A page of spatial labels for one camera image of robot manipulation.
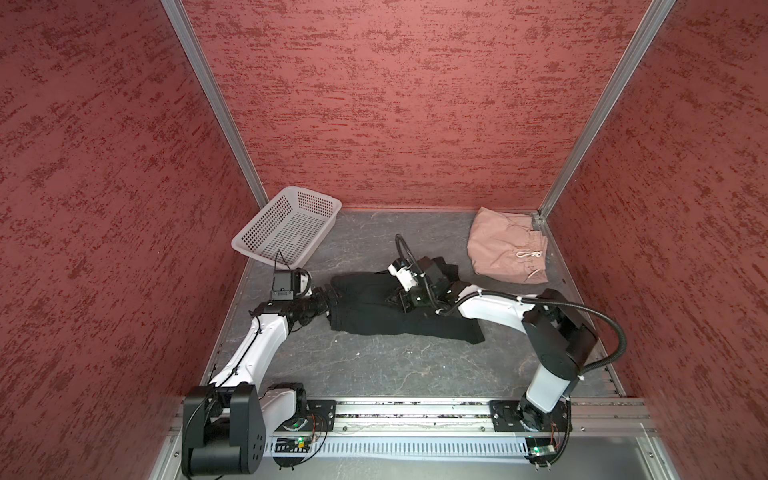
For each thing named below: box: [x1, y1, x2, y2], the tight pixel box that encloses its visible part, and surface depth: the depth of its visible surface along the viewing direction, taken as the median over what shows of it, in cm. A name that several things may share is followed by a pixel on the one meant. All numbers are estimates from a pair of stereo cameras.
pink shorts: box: [467, 206, 549, 284], surface depth 108 cm
